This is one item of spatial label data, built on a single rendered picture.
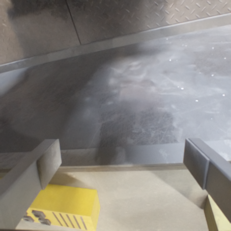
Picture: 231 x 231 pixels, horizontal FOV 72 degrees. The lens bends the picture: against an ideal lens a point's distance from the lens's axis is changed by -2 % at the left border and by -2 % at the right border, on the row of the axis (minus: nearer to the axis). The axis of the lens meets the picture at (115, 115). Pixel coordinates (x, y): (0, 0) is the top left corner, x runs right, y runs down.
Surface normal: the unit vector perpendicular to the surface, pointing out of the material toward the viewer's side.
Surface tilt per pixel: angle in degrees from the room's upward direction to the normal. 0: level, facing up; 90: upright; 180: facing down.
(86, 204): 90
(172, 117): 90
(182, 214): 0
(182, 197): 0
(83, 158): 90
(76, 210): 90
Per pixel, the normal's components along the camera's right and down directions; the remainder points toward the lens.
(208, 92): -0.23, -0.78
